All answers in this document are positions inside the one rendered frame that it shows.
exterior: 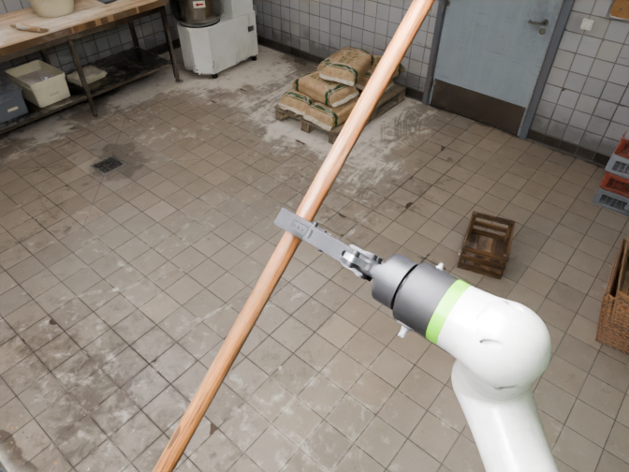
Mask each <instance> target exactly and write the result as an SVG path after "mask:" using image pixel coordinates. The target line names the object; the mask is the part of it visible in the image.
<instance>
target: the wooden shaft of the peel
mask: <svg viewBox="0 0 629 472"><path fill-rule="evenodd" d="M434 1H435V0H414V1H413V3H412V5H411V6H410V7H409V9H408V11H407V13H406V14H405V16H404V18H403V20H402V22H401V24H400V26H399V28H398V30H397V31H396V33H395V35H394V37H393V39H392V40H391V41H390V43H389V45H388V48H387V49H386V51H385V53H384V55H383V57H382V58H381V60H380V62H379V64H378V66H377V67H376V69H375V71H374V73H373V74H372V76H371V78H370V80H369V82H368V83H367V85H366V87H365V89H364V91H363V92H362V94H361V96H360V98H359V100H358V102H357V104H356V106H355V108H354V109H353V110H352V112H351V114H350V116H349V117H348V119H347V121H346V123H345V125H344V127H343V129H342V131H341V133H340V134H339V136H338V138H337V140H336V141H335V142H334V144H333V146H332V148H331V150H330V151H329V154H328V156H327V158H326V159H325V161H324V163H323V165H322V167H321V168H320V170H319V172H318V173H317V175H316V176H315V178H314V181H313V183H312V184H311V186H310V188H309V190H308V192H307V193H306V195H305V197H304V199H303V201H302V202H301V204H300V207H299V208H298V210H297V211H296V214H297V215H298V216H300V217H302V218H304V219H306V220H307V221H309V222H311V223H312V221H313V220H314V218H315V215H316V213H317V212H318V210H319V208H320V206H321V205H322V203H323V201H324V199H325V197H326V196H327V194H328V192H329V190H330V189H331V187H332V185H333V183H334V181H335V180H336V178H337V176H338V174H339V172H340V171H341V169H342V167H343V165H344V163H345V161H346V159H347V158H348V156H349V155H350V153H351V151H352V149H353V147H354V146H355V144H356V142H357V140H358V138H359V136H360V134H361V132H362V130H363V129H364V127H365V126H366V124H367V123H368V121H369V119H370V117H371V115H372V114H373V111H374V109H375V107H376V106H377V104H378V102H379V100H380V98H381V97H382V95H383V93H384V92H385V90H386V89H387V87H388V84H389V82H390V81H391V79H392V77H393V75H394V73H395V72H396V70H397V68H398V66H399V64H400V63H401V61H402V59H403V57H404V56H405V54H406V52H407V50H408V48H409V47H410V45H411V43H412V41H413V40H414V38H415V36H416V34H417V32H418V30H419V28H420V26H421V24H422V23H423V22H424V20H425V18H426V16H427V15H428V13H429V11H430V9H431V7H432V5H433V3H434ZM300 242H301V239H300V238H298V237H297V236H295V235H293V234H292V233H290V232H288V231H287V230H286V231H285V234H284V235H283V237H282V239H281V241H280V242H279V244H278V245H277V247H276V249H275V251H274V253H273V254H272V256H271V259H270V261H269V262H268V264H267V266H266V268H265V270H264V271H263V273H262V274H261V276H260V278H259V279H258V281H257V283H256V286H255V287H254V289H253V291H252V293H251V295H250V296H249V298H248V300H247V302H246V304H245V305H244V307H243V308H242V310H241V312H240V314H239V316H238V318H237V320H236V321H235V323H234V325H233V327H232V329H231V330H230V332H229V334H228V336H227V338H226V340H225V342H224V343H223V345H222V346H221V348H220V350H219V352H218V354H217V355H216V357H215V359H214V361H213V363H212V365H211V367H210V369H209V371H208V372H207V374H206V375H205V377H204V379H203V380H202V382H201V384H200V386H199V388H198V389H197V392H196V394H195V396H194V397H193V399H192V401H191V403H190V405H189V406H188V408H187V409H186V411H185V413H184V414H183V417H182V419H181V421H180V422H179V424H178V426H177V428H176V430H175V431H174V433H173V435H172V437H171V439H170V440H169V442H168V444H167V446H166V447H165V449H164V451H163V453H162V455H161V457H160V458H159V460H158V462H157V464H156V466H155V467H154V470H153V472H173V470H174V468H175V467H176V465H177V463H178V462H179V460H180V459H181V457H182V455H183V453H184V451H185V449H186V447H187V445H188V444H189V442H190V440H191V438H192V436H193V435H194V433H195V431H196V429H197V428H198V426H199V424H200V422H201V420H202V419H203V417H204V415H205V413H206V411H207V410H208V408H209V406H210V404H211V402H212V400H213V398H214V396H215V394H216V393H217V392H218V390H219V388H220V386H221V385H222V383H223V381H224V379H225V377H226V376H227V373H228V371H229V370H230V368H231V366H232V364H233V362H234V361H235V360H236V358H237V356H238V354H239V353H240V351H241V348H242V346H243V345H244V343H245V341H246V339H247V337H248V336H249V334H250V332H251V330H252V329H253V328H254V326H255V324H256V321H257V320H258V318H259V316H260V314H261V312H262V311H263V309H264V307H265V305H266V303H267V302H268V300H269V298H270V296H271V294H272V292H273V291H274V289H275V288H276V286H277V284H278V282H279V280H280V279H281V277H282V275H283V273H284V271H285V269H286V267H287V265H288V263H289V262H290V260H291V259H292V257H293V255H294V254H295V252H296V250H297V248H298V246H299V245H300Z"/></svg>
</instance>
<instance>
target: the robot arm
mask: <svg viewBox="0 0 629 472"><path fill-rule="evenodd" d="M274 224H276V225H277V226H279V227H281V228H282V229H285V230H287V231H288V232H290V233H292V234H293V235H295V236H297V237H298V238H300V239H302V240H304V241H305V242H306V243H310V244H312V245H313V246H315V247H317V248H318V249H317V250H318V251H320V252H325V253H327V254H328V255H330V256H332V257H333V258H336V259H337V260H339V261H341V264H342V265H343V266H345V267H346V268H348V269H349V270H351V271H353V272H354V273H355V275H357V276H358V277H360V278H361V279H364V280H367V281H370V282H371V281H372V279H373V286H372V296H373V298H374V299H375V300H376V301H378V302H380V303H382V304H383V305H384V306H386V307H387V308H389V309H391V310H392V314H393V317H394V318H395V319H396V321H397V323H398V324H399V323H400V324H402V328H401V330H400V332H399V334H398V335H399V336H400V337H402V338H404V337H405V335H406V334H407V333H408V332H409V331H410V332H417V333H419V334H420V335H422V336H423V337H425V338H427V339H428V340H430V341H431V342H433V343H435V344H436V345H437V346H439V347H441V348H442V349H444V350H445V351H446V352H448V353H449V354H451V355H452V356H453V357H454V358H456V360H455V362H454V365H453V368H452V374H451V380H452V386H453V390H454V392H455V394H456V396H457V398H458V400H459V402H460V405H461V408H462V411H463V413H464V415H465V418H466V419H467V422H468V424H469V427H470V429H471V432H472V434H473V437H474V439H475V443H476V445H477V448H478V451H479V454H480V456H481V459H482V462H483V465H484V467H485V470H486V472H559V469H558V467H557V465H556V462H555V460H554V457H553V454H552V452H551V449H550V446H549V443H548V440H547V437H546V434H545V431H544V428H543V425H542V422H541V420H540V417H539V414H538V410H537V407H536V404H535V400H534V395H533V392H532V388H531V385H532V384H533V383H534V382H535V381H536V380H537V379H538V378H539V377H541V376H542V374H543V373H544V372H545V370H546V369H547V367H548V365H549V361H550V357H551V339H550V335H549V331H548V329H547V327H546V325H545V324H544V322H543V321H542V319H541V318H540V317H539V316H538V315H537V314H536V313H535V312H534V311H532V310H531V309H529V308H528V307H526V306H524V305H522V304H520V303H517V302H511V301H509V300H505V299H502V298H499V297H496V296H493V295H490V294H489V293H486V292H484V291H482V290H480V289H478V288H474V287H473V286H471V285H469V284H467V283H465V282H463V281H461V280H460V279H458V278H457V277H455V276H453V275H451V274H449V273H446V272H444V271H443V268H444V264H443V263H442V262H440V264H438V266H437V265H436V267H435V266H433V265H431V264H430V263H428V262H423V263H420V264H419V265H418V264H417V263H415V262H414V261H412V260H410V259H408V258H406V257H404V256H402V255H400V254H395V255H393V256H391V257H390V258H388V259H387V261H386V262H385V263H381V262H382V260H383V259H382V258H380V257H378V256H377V255H375V254H374V253H371V252H369V251H364V250H362V249H360V248H358V247H356V246H355V245H353V244H350V245H348V244H346V243H344V242H342V241H340V240H339V238H337V237H332V235H331V234H329V233H327V231H326V230H324V229H322V228H320V227H319V226H318V223H316V222H314V223H311V222H309V221H307V220H306V219H304V218H302V217H300V216H298V215H297V214H294V213H292V212H291V211H289V210H287V209H286V208H284V207H282V209H281V211H280V213H279V214H278V215H277V217H276V219H275V221H274Z"/></svg>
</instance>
